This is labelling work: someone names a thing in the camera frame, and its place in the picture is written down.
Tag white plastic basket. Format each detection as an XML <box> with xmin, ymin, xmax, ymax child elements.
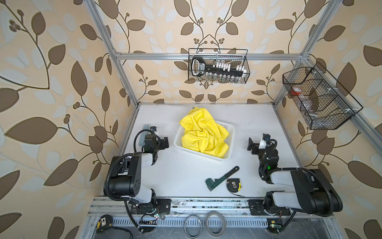
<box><xmin>174</xmin><ymin>120</ymin><xmax>235</xmax><ymax>161</ymax></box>

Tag yellow trousers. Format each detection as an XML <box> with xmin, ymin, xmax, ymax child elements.
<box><xmin>180</xmin><ymin>107</ymin><xmax>230</xmax><ymax>158</ymax></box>

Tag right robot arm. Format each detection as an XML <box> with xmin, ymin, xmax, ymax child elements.
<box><xmin>247</xmin><ymin>134</ymin><xmax>343</xmax><ymax>217</ymax></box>

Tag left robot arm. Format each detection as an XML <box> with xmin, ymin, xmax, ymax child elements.
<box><xmin>103</xmin><ymin>126</ymin><xmax>169</xmax><ymax>209</ymax></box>

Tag red item in basket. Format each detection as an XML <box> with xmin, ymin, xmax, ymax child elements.
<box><xmin>290</xmin><ymin>87</ymin><xmax>302</xmax><ymax>97</ymax></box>

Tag grey tape roll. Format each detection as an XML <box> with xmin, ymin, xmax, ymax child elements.
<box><xmin>206</xmin><ymin>211</ymin><xmax>227</xmax><ymax>237</ymax></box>

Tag black socket set holder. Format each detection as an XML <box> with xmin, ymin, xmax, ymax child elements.
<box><xmin>189</xmin><ymin>56</ymin><xmax>249</xmax><ymax>77</ymax></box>

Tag yellow black tape measure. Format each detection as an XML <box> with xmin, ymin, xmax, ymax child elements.
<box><xmin>96</xmin><ymin>214</ymin><xmax>113</xmax><ymax>234</ymax></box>

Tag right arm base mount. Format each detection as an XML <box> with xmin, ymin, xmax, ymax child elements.
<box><xmin>247</xmin><ymin>199</ymin><xmax>291</xmax><ymax>216</ymax></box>

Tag black wire basket right wall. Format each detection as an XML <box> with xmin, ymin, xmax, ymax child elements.
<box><xmin>283</xmin><ymin>62</ymin><xmax>363</xmax><ymax>130</ymax></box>

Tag black wire basket wall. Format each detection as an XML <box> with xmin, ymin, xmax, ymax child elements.
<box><xmin>283</xmin><ymin>62</ymin><xmax>363</xmax><ymax>130</ymax></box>
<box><xmin>188</xmin><ymin>48</ymin><xmax>250</xmax><ymax>84</ymax></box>

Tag black wire basket back wall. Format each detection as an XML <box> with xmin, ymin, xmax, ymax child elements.
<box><xmin>188</xmin><ymin>48</ymin><xmax>250</xmax><ymax>84</ymax></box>

